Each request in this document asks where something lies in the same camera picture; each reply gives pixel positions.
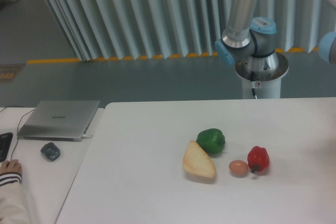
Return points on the person's hand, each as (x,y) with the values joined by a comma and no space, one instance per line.
(11,168)

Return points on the white sleeved forearm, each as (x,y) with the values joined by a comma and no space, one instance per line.
(14,207)

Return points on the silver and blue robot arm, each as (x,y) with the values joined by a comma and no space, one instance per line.
(244,24)

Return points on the green bell pepper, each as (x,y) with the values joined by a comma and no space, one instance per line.
(211,140)

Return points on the red bell pepper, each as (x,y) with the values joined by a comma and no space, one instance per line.
(258,159)

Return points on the black keyboard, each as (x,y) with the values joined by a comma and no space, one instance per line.
(5,142)

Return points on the silver closed laptop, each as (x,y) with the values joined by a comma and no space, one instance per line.
(59,120)

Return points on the white folding screen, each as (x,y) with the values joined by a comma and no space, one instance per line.
(135,28)

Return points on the toasted bread slice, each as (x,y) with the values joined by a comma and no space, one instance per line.
(197,162)

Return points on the brown egg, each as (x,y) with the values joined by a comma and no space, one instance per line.
(238,167)

